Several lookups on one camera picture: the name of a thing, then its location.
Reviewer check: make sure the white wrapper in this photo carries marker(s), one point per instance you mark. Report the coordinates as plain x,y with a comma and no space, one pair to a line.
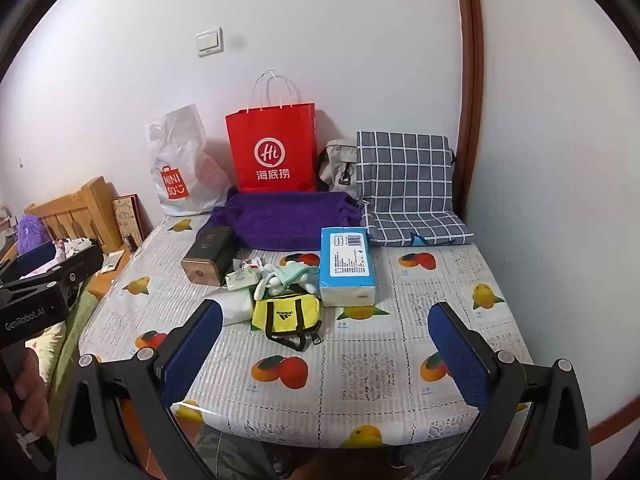
309,284

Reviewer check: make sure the fruit printed tablecloth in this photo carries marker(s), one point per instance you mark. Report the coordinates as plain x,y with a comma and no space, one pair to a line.
350,370

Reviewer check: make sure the red paper bag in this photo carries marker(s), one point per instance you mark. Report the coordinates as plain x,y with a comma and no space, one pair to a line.
270,130

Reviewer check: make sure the beige canvas bag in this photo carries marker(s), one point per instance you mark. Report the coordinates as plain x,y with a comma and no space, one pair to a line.
335,165

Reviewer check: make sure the brown patterned box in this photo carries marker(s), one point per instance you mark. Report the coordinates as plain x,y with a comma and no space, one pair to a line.
127,215

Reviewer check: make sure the purple towel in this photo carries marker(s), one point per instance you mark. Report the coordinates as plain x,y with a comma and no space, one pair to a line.
285,220

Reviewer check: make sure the fruit printed tissue pack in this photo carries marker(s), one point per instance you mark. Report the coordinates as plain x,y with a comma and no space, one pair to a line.
250,263

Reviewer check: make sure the person's left hand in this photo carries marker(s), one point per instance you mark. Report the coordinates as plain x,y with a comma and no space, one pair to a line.
32,390

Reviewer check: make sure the purple fluffy item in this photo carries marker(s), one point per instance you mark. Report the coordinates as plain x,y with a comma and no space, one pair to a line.
32,230

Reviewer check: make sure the brown wooden door frame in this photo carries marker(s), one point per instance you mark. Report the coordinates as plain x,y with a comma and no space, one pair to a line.
470,60

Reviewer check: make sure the pale green cloth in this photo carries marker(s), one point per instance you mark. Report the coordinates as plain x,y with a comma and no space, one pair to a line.
292,272

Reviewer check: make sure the white plastic shopping bag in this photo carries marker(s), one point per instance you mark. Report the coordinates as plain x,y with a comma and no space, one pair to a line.
180,160

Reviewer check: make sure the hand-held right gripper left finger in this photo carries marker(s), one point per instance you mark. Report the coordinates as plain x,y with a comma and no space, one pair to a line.
192,350

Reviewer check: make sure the dark green tin box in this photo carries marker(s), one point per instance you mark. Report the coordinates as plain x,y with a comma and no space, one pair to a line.
210,250

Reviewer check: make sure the white sock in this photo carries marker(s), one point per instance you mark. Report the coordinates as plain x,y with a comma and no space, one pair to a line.
272,287

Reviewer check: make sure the green floral bedsheet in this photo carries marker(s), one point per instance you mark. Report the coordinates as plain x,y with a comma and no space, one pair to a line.
55,345

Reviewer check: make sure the wooden headboard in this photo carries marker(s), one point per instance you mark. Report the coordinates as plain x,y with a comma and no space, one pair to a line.
95,205

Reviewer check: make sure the light green tissue pack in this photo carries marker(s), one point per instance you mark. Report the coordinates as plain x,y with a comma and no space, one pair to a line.
240,280

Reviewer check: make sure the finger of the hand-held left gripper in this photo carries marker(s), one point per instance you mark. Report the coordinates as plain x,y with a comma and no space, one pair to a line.
32,257
75,267

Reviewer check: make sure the blue tissue pack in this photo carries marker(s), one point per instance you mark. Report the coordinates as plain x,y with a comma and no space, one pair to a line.
347,260

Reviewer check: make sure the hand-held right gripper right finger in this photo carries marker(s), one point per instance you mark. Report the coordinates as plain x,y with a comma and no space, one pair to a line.
460,355

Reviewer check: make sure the person's camouflage trousers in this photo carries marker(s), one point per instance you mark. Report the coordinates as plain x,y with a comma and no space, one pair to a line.
225,455

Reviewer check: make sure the small yellow duffel bag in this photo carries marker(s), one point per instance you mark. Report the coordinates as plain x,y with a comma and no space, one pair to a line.
285,312

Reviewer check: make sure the white light switch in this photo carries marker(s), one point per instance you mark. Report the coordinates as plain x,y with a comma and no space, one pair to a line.
209,43

